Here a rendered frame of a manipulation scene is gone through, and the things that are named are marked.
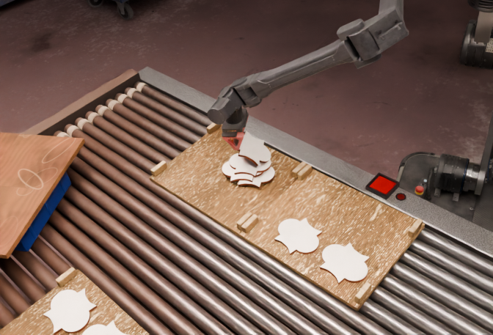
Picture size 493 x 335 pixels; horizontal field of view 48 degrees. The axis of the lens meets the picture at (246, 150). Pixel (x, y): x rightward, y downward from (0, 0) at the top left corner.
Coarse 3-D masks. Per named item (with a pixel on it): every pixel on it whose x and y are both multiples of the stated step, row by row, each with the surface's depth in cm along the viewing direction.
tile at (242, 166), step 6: (234, 156) 182; (234, 162) 180; (240, 162) 179; (246, 162) 179; (252, 162) 179; (270, 162) 178; (234, 168) 178; (240, 168) 177; (246, 168) 177; (252, 168) 177; (258, 168) 176; (264, 168) 176; (252, 174) 175
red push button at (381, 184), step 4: (380, 176) 174; (376, 180) 173; (380, 180) 173; (384, 180) 173; (388, 180) 173; (372, 184) 172; (376, 184) 172; (380, 184) 172; (384, 184) 172; (388, 184) 172; (392, 184) 171; (376, 188) 171; (380, 188) 170; (384, 188) 170; (388, 188) 170; (384, 192) 169
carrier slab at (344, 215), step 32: (288, 192) 173; (320, 192) 171; (352, 192) 170; (256, 224) 164; (320, 224) 161; (352, 224) 160; (384, 224) 159; (288, 256) 154; (320, 256) 153; (384, 256) 151; (352, 288) 144
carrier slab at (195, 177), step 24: (192, 144) 195; (216, 144) 194; (168, 168) 187; (192, 168) 186; (216, 168) 184; (288, 168) 181; (192, 192) 177; (216, 192) 176; (240, 192) 175; (264, 192) 174; (216, 216) 168; (240, 216) 167
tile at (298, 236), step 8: (280, 224) 162; (288, 224) 161; (296, 224) 161; (304, 224) 161; (280, 232) 159; (288, 232) 159; (296, 232) 159; (304, 232) 158; (312, 232) 158; (320, 232) 158; (280, 240) 157; (288, 240) 157; (296, 240) 157; (304, 240) 156; (312, 240) 156; (288, 248) 155; (296, 248) 155; (304, 248) 154; (312, 248) 154
